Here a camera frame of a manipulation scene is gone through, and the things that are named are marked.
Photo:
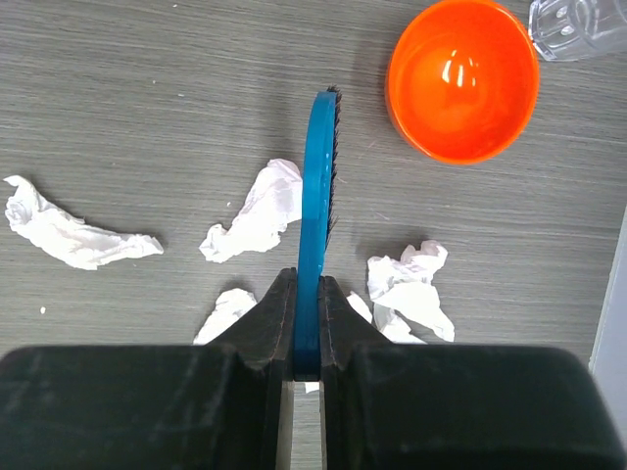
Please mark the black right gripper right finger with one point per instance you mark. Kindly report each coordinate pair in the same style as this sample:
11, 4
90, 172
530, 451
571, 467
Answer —
409, 406

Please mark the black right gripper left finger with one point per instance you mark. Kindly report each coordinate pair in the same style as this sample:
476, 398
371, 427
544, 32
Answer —
224, 405

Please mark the blue hand brush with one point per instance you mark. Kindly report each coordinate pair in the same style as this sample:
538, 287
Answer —
318, 186

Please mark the white paper scrap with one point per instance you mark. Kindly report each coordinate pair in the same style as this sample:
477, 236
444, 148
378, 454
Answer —
66, 237
402, 291
273, 202
230, 306

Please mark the orange bowl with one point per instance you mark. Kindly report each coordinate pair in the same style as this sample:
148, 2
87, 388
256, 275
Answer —
462, 81

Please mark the clear plastic cup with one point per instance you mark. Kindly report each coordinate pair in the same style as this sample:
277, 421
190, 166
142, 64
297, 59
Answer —
572, 30

